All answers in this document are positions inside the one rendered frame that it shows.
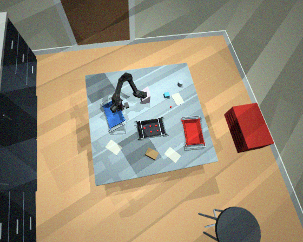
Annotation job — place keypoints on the tan wooden block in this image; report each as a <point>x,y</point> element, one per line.
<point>151,153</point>

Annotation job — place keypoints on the small blue block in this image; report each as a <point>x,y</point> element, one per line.
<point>166,95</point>

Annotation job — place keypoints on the blue plastic tray with grey wire bars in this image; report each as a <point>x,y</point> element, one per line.
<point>113,118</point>

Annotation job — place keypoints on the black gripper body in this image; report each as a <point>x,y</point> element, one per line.
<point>122,107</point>

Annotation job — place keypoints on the white flat rectangular slab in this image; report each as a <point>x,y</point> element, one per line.
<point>173,155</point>
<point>113,147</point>
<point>177,99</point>

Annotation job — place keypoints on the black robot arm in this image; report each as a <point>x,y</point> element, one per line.
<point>116,100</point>

